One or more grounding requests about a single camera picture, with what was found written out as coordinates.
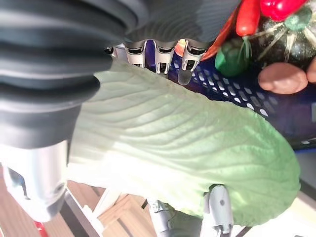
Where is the dark green pumpkin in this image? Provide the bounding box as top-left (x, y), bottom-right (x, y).
top-left (248, 4), bottom-right (316, 72)

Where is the brown sweet potato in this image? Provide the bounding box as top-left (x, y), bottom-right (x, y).
top-left (258, 62), bottom-right (309, 95)

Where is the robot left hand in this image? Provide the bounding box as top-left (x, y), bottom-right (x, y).
top-left (148, 184), bottom-right (234, 237)

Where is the red bell pepper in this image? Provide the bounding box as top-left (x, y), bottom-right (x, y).
top-left (260, 0), bottom-right (309, 22)

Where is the napa cabbage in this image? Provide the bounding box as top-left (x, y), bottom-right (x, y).
top-left (65, 61), bottom-right (301, 227)

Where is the peach fruit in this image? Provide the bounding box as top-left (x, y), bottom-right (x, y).
top-left (174, 38), bottom-right (189, 57)

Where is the small red object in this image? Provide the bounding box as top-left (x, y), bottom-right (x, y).
top-left (33, 221), bottom-right (47, 233)

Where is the green bell pepper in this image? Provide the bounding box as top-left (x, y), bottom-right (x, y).
top-left (214, 38), bottom-right (252, 78)

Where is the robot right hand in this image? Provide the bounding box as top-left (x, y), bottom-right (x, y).
top-left (0, 0), bottom-right (241, 223)

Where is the blue plastic basket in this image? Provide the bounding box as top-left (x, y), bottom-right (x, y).
top-left (108, 40), bottom-right (316, 151)

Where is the red chili pepper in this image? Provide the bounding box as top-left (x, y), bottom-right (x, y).
top-left (236, 0), bottom-right (262, 38)

